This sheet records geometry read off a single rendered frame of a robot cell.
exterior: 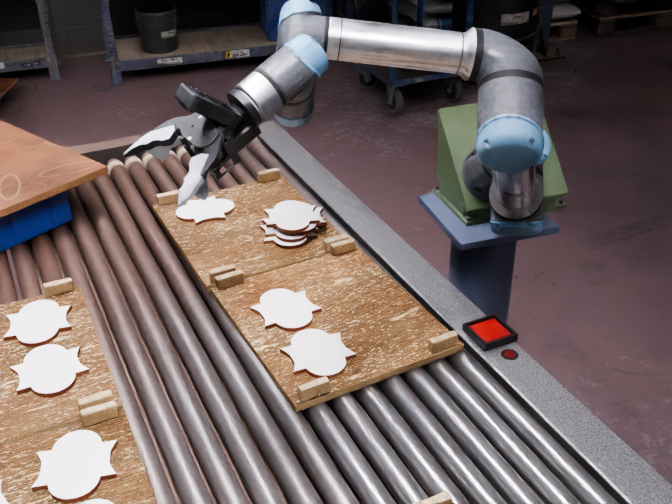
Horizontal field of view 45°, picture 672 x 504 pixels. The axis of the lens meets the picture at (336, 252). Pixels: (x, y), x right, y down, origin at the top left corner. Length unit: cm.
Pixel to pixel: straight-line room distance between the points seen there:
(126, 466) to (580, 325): 224
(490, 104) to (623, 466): 64
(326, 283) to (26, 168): 82
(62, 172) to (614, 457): 137
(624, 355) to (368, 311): 169
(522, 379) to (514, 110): 48
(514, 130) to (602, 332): 189
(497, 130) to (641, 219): 267
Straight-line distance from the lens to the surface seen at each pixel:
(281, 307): 161
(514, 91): 147
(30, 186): 200
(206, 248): 184
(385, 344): 153
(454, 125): 210
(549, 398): 148
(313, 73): 135
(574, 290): 346
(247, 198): 204
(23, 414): 149
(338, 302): 164
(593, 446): 141
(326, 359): 148
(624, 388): 301
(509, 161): 149
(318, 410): 141
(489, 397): 147
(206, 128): 129
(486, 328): 160
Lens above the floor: 187
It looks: 31 degrees down
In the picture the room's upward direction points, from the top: 1 degrees counter-clockwise
